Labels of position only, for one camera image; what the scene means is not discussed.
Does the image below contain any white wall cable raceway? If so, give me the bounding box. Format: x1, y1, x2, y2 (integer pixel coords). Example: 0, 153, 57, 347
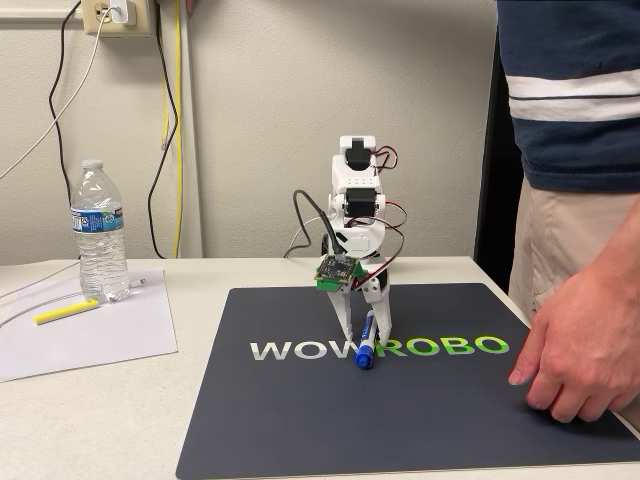
0, 6, 85, 21

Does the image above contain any white charger cable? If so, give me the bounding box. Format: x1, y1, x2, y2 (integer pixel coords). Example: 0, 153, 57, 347
0, 4, 121, 181

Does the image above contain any green camera mount with board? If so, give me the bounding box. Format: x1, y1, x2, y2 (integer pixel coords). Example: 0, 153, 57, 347
313, 253, 367, 294

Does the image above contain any person's left hand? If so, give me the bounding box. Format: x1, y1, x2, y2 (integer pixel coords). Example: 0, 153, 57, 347
508, 258, 640, 424

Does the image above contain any yellow cable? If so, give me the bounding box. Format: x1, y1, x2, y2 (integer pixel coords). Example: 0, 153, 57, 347
159, 0, 184, 259

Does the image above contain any beige wall outlet box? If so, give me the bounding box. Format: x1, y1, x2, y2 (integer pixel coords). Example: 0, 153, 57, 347
80, 0, 157, 39

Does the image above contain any clear plastic water bottle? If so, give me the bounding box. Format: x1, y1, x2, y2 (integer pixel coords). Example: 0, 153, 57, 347
69, 159, 132, 305

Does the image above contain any black upright panel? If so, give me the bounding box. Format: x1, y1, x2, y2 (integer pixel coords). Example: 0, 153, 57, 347
473, 29, 524, 296

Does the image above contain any white cable with connector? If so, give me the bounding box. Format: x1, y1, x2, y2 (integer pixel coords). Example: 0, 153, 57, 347
0, 277, 150, 329

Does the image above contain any white robot power cable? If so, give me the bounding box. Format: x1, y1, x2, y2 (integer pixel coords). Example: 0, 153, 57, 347
284, 219, 331, 259

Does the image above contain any person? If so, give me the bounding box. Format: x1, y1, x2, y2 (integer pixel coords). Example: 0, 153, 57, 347
497, 0, 640, 435

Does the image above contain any blue whiteboard marker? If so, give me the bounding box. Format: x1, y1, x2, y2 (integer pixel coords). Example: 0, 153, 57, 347
353, 309, 382, 372

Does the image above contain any yellow plastic bar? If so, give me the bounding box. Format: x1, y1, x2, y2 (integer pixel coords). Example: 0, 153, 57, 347
33, 298, 100, 326

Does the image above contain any white charger plug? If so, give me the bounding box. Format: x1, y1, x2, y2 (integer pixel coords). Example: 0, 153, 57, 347
108, 0, 137, 26

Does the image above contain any black wall cable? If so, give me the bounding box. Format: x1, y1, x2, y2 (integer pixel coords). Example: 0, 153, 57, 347
147, 0, 180, 260
48, 0, 84, 201

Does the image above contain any dark mat with WOWROBO print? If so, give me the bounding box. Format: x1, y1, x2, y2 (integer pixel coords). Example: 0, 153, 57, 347
174, 282, 640, 480

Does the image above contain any black camera cable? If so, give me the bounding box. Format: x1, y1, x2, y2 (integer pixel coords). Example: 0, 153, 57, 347
283, 188, 351, 261

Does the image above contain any white paper sheet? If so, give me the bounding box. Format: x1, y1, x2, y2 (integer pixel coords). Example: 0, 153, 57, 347
0, 267, 179, 384

